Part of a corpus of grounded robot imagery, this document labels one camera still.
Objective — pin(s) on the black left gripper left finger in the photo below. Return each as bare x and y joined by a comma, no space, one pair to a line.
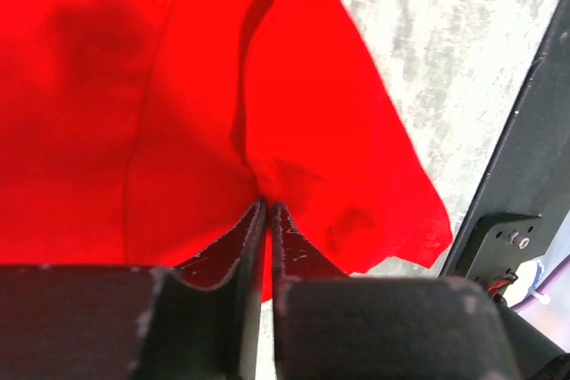
198,320

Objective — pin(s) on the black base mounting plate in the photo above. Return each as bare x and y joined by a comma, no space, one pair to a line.
523,197

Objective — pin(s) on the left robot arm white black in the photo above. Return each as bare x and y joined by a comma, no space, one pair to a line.
534,344

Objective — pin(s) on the red t-shirt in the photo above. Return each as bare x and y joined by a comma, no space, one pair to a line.
139,131

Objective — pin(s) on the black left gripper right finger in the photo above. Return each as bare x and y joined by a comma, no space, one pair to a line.
328,325

